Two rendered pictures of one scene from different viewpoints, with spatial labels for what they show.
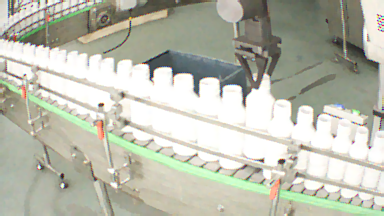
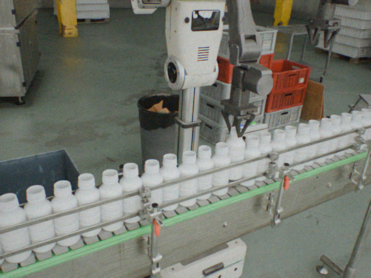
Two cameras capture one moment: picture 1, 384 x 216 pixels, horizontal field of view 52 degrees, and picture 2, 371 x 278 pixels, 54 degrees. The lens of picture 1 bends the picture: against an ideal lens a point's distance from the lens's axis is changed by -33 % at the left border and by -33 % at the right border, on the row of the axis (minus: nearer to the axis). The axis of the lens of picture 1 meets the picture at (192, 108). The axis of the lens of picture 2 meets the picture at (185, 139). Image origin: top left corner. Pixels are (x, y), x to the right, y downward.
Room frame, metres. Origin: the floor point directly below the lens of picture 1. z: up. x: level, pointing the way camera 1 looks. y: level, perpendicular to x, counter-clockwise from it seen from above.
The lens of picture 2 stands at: (0.78, 0.85, 1.65)
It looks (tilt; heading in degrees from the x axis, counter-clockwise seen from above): 26 degrees down; 289
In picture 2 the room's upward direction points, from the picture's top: 4 degrees clockwise
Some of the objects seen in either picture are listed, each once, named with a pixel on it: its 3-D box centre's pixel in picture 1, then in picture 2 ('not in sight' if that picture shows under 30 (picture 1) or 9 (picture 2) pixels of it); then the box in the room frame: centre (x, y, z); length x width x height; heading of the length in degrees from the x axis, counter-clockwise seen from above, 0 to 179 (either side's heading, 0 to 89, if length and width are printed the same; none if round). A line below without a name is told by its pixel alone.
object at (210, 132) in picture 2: not in sight; (229, 125); (1.49, -2.60, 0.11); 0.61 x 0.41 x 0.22; 58
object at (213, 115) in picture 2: not in sight; (231, 105); (1.50, -2.60, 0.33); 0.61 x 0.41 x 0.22; 58
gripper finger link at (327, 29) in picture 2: not in sight; (325, 34); (0.77, -0.58, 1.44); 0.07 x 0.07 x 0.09; 52
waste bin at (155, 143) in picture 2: not in sight; (164, 139); (1.81, -1.60, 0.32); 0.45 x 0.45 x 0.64
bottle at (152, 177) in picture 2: (142, 102); (151, 188); (1.13, 0.11, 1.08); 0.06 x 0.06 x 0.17
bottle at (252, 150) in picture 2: (280, 141); (249, 160); (0.91, -0.17, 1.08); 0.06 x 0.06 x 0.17
